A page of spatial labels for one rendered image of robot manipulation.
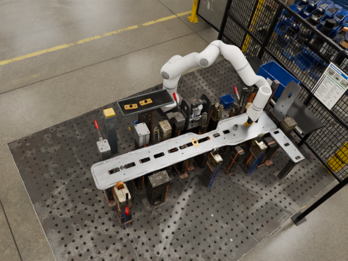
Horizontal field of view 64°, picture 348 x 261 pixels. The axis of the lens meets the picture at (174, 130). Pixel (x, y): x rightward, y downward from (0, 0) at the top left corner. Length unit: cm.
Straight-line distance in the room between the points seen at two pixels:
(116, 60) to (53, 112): 119
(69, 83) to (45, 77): 32
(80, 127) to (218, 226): 132
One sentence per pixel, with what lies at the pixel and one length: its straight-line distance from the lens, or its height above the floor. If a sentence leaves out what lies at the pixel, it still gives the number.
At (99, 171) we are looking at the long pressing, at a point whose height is 100.
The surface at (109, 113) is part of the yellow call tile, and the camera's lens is 185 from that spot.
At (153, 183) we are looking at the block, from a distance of 171.
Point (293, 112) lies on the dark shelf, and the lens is 238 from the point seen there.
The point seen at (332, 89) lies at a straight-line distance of 231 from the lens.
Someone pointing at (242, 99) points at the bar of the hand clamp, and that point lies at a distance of 213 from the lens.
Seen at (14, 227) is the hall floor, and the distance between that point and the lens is 290.
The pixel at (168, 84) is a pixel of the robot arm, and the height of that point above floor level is 103.
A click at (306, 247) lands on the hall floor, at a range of 305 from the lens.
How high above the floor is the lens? 255
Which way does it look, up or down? 51 degrees down
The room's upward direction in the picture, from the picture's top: 10 degrees clockwise
